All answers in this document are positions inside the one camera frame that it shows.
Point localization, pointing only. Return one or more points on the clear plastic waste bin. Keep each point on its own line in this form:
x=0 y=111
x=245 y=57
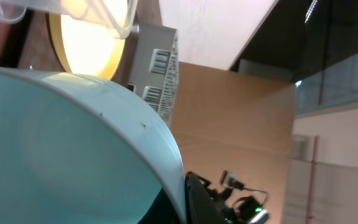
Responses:
x=116 y=15

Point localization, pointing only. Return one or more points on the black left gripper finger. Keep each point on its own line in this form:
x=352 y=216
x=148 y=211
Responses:
x=200 y=208

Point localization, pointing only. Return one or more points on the yellow plate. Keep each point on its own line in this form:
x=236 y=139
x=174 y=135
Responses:
x=84 y=47

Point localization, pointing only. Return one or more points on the grey dishwasher rack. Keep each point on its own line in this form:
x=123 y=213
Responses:
x=155 y=70

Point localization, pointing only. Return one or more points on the blue bowl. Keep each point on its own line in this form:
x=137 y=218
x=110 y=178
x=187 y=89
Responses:
x=81 y=149

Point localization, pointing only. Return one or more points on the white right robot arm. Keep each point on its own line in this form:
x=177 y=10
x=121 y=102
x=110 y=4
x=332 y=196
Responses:
x=245 y=209

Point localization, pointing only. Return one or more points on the brown serving tray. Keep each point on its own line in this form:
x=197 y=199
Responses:
x=28 y=44

